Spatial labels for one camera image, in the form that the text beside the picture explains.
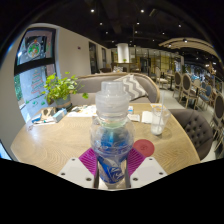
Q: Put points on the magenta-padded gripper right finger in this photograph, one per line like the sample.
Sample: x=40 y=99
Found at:
x=146 y=171

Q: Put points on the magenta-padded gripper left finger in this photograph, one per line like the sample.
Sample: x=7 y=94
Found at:
x=78 y=171

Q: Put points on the clear blue-labelled water bottle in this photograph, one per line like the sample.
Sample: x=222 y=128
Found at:
x=111 y=140

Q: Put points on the flat round red coaster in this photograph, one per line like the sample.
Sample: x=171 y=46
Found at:
x=146 y=147

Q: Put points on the clear glass with straw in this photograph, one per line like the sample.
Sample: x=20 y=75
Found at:
x=158 y=126

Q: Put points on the teal white tissue box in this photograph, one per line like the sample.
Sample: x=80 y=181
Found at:
x=60 y=115

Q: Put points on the white printed menu booklet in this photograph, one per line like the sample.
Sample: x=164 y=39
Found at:
x=81 y=111

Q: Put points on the dark grey tufted chair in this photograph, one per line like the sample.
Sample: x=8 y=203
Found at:
x=195 y=131

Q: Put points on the small blue white box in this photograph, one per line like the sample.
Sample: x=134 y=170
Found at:
x=130 y=110

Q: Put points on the yellow card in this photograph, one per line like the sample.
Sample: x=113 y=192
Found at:
x=156 y=106

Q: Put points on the small wooden stand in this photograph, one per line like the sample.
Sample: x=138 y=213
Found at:
x=47 y=112

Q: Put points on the small blue pack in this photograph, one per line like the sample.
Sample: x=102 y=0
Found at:
x=36 y=118

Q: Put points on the grey white chevron cushion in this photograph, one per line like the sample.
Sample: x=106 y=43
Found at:
x=136 y=88

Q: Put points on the green potted plant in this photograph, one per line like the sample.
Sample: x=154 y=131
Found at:
x=60 y=88

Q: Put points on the grey curved sofa bench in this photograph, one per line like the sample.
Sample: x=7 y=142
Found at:
x=90 y=83

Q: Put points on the group of dining chairs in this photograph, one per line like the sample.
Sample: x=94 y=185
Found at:
x=186 y=88

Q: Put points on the window with festive stickers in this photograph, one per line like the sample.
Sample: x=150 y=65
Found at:
x=33 y=73

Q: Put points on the white round column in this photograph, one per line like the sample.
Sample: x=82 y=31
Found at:
x=122 y=52

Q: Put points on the group of ceiling spotlights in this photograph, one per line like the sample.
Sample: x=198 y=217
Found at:
x=142 y=11

